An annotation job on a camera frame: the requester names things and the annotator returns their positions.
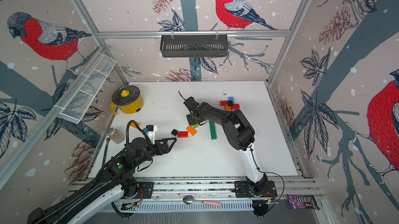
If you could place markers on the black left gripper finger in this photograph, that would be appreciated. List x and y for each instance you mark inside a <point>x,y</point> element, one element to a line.
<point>165,148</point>
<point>166,141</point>

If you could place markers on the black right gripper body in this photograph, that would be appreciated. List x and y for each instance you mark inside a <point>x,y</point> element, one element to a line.
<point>191,118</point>

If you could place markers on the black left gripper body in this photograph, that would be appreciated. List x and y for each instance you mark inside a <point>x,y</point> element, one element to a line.
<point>150,152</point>

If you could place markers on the dark green lego brick top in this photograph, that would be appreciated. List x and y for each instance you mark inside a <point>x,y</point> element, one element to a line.
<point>212,125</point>

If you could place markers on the red lego brick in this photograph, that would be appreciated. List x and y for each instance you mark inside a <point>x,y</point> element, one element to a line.
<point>235,107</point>
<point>223,103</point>
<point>183,134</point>

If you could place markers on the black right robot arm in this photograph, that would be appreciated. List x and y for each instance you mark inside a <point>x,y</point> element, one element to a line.
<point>241,136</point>

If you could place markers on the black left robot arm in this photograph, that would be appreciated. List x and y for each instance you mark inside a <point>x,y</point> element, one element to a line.
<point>114,181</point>

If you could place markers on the orange lego brick in stack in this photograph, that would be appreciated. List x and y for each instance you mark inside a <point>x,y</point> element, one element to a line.
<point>191,130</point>

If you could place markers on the small glass spice jar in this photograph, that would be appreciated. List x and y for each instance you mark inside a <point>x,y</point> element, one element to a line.
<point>115,135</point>

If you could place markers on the yellow pot with black lid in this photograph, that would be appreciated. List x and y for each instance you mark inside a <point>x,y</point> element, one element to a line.
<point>127,99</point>

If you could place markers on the purple candy packet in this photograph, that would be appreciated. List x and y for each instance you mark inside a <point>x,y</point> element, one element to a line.
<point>302,202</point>

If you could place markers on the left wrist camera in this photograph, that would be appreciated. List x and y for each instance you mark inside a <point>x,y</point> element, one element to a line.
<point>150,131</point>

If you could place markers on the spoon with pink handle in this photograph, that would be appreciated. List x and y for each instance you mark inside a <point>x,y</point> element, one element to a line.
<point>188,199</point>

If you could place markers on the black hanging wire basket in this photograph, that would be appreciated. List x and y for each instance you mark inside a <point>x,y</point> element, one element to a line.
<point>182,46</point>

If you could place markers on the white wire mesh shelf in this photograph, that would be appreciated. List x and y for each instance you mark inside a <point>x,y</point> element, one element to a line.
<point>90,84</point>

